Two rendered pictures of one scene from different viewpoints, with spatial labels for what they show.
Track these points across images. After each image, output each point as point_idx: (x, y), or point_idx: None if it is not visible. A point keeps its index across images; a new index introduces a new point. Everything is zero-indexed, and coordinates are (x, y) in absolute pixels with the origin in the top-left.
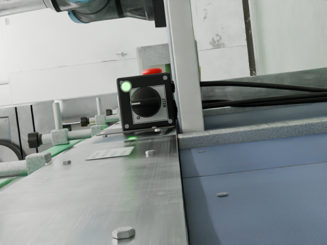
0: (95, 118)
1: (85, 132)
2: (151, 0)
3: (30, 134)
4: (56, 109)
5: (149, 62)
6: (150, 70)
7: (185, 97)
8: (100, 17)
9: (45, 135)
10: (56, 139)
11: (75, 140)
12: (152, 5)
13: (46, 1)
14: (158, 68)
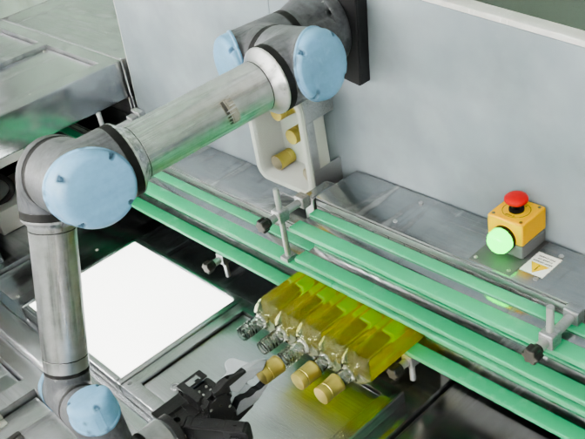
0: (276, 216)
1: (571, 320)
2: (349, 50)
3: (537, 352)
4: (554, 314)
5: (312, 117)
6: (524, 200)
7: None
8: None
9: (544, 345)
10: (555, 343)
11: (514, 320)
12: (347, 54)
13: (279, 107)
14: (527, 194)
